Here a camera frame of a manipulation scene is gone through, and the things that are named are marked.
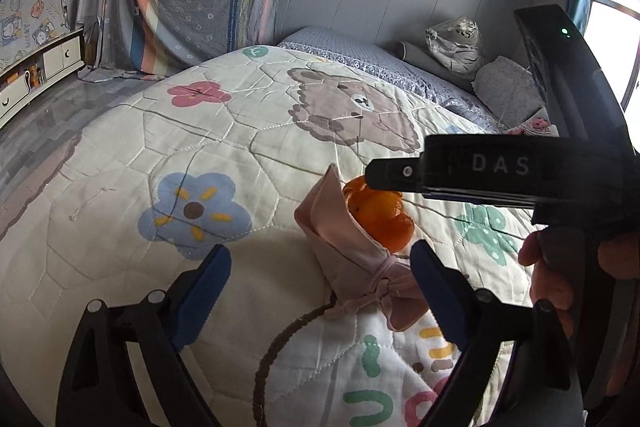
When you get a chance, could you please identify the right hand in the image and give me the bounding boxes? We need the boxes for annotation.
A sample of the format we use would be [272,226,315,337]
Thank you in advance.
[517,230,640,398]

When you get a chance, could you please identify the baby print pillow far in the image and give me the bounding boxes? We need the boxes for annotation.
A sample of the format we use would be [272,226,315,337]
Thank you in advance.
[506,107,560,138]

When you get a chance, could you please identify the grey cushion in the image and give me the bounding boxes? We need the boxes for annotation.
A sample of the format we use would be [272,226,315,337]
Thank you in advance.
[472,56,544,128]

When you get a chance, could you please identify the window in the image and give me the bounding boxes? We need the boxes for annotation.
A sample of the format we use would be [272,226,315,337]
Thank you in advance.
[581,0,640,108]

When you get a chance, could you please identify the white tiger plush toy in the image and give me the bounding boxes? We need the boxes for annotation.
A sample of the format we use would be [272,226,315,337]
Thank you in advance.
[425,16,485,80]

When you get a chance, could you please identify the cartoon quilted blanket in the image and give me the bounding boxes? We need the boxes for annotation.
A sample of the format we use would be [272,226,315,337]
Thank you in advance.
[0,44,542,427]

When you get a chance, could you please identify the white drawer cabinet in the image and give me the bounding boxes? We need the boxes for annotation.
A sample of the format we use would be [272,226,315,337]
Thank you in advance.
[0,29,85,128]

